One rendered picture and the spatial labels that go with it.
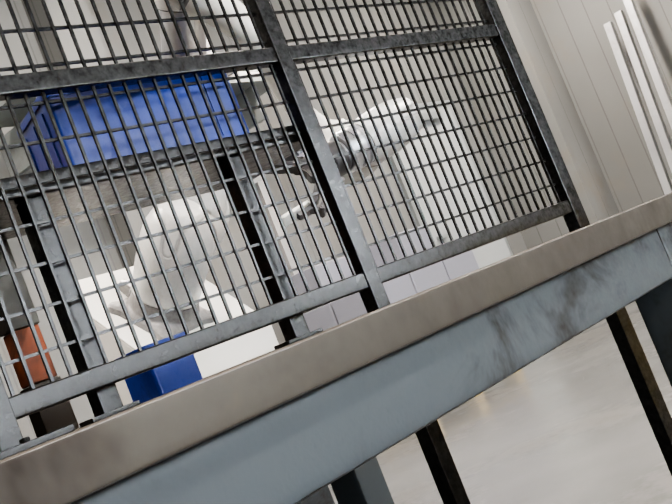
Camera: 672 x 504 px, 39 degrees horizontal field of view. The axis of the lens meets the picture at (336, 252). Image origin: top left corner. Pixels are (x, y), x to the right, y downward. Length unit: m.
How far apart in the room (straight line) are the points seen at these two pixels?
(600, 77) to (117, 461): 8.21
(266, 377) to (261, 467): 0.08
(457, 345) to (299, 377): 0.28
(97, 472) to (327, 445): 0.25
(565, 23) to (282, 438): 8.18
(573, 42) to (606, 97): 0.57
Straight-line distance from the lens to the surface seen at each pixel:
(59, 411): 1.46
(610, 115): 8.70
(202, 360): 2.11
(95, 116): 1.42
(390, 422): 0.88
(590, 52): 8.75
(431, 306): 0.90
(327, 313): 5.58
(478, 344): 1.02
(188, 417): 0.67
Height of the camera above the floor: 0.70
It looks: 4 degrees up
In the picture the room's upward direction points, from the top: 22 degrees counter-clockwise
